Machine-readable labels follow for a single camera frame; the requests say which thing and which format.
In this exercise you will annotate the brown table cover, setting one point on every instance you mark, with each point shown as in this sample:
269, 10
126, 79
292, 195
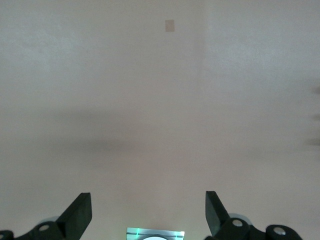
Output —
150, 100

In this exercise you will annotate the small brown tape square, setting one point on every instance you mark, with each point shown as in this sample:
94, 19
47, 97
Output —
170, 26

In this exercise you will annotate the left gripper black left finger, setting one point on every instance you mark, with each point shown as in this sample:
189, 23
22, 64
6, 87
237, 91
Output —
75, 217

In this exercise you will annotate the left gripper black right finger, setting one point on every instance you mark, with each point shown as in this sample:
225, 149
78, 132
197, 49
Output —
217, 220

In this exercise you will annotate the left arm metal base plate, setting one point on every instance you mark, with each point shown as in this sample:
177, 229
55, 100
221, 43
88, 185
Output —
132, 233

